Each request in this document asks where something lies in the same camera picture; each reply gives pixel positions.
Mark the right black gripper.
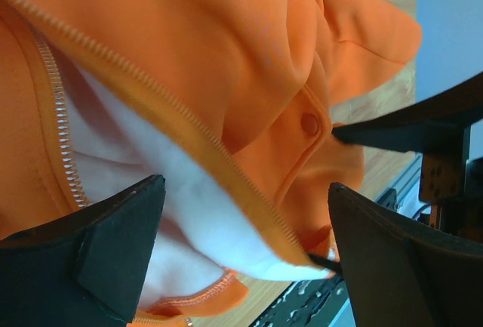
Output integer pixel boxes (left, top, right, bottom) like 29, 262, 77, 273
332, 73, 482, 243

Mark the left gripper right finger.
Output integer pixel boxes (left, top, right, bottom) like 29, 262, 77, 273
328, 183, 482, 326

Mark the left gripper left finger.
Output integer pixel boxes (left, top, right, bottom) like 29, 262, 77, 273
1, 175, 165, 326

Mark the orange zip jacket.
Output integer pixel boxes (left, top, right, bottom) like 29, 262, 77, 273
1, 0, 421, 326

